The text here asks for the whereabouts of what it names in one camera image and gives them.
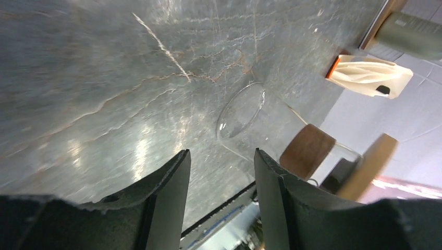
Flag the orange coffee filter box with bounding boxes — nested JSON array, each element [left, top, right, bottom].
[[325, 55, 413, 99]]

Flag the green paper cup stack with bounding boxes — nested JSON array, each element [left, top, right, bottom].
[[375, 11, 441, 61]]

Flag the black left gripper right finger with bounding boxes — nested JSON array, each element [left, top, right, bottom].
[[254, 149, 441, 249]]

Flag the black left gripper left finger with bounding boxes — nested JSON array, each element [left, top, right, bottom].
[[1, 149, 191, 249]]

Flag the white wire shelf rack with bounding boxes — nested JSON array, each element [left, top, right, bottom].
[[359, 1, 441, 61]]

